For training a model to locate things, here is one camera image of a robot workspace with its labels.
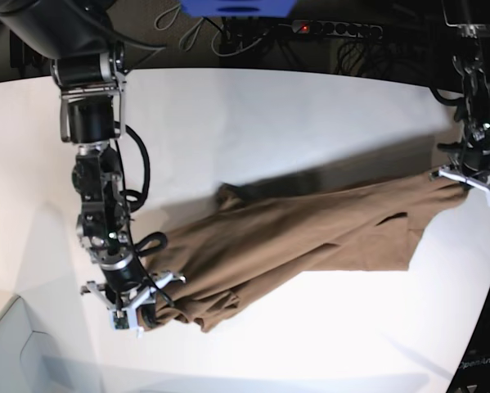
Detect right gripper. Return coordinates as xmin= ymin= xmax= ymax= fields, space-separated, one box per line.
xmin=80 ymin=271 xmax=186 ymax=323

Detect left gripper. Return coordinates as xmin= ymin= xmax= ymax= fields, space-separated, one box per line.
xmin=429 ymin=163 xmax=490 ymax=194

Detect brown t-shirt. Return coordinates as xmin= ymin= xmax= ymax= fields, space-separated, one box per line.
xmin=137 ymin=174 xmax=468 ymax=332

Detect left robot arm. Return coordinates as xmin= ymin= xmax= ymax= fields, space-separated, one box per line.
xmin=430 ymin=1 xmax=490 ymax=201

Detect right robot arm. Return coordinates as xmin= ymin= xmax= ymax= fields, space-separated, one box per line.
xmin=0 ymin=1 xmax=183 ymax=330

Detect white bin at corner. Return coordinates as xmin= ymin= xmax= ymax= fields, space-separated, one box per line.
xmin=0 ymin=297 xmax=69 ymax=392

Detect black power strip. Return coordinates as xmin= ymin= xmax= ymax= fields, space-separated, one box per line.
xmin=291 ymin=20 xmax=384 ymax=40

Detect blue box overhead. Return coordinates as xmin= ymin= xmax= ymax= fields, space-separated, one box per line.
xmin=180 ymin=0 xmax=296 ymax=17

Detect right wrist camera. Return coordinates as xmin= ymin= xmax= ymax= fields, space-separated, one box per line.
xmin=110 ymin=309 xmax=144 ymax=338

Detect white cable loops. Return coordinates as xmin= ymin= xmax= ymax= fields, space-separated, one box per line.
xmin=154 ymin=6 xmax=270 ymax=57

